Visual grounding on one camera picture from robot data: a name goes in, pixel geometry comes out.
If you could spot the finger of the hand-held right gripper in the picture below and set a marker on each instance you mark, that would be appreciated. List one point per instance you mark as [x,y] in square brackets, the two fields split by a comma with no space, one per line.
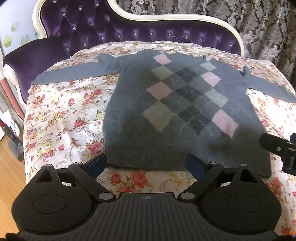
[271,143]

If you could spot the grey argyle sweater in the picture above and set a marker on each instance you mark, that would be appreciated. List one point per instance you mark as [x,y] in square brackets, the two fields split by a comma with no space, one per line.
[166,111]

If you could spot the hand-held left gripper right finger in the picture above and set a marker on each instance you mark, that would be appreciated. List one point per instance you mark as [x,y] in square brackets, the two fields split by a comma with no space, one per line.
[193,165]

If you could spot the grey and red appliance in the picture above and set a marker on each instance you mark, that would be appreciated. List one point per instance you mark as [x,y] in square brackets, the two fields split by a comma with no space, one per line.
[9,120]

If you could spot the purple tufted sofa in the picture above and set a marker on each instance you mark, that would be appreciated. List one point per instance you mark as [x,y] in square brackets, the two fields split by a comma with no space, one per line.
[115,25]

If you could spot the grey damask curtain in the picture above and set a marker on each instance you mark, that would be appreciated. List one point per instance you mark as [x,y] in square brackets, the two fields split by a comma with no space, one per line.
[259,30]

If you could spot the floral blanket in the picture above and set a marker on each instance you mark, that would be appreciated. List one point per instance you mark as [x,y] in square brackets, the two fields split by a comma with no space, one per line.
[60,115]

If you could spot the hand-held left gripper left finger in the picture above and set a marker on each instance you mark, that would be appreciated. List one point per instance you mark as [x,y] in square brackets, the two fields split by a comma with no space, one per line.
[98,165]

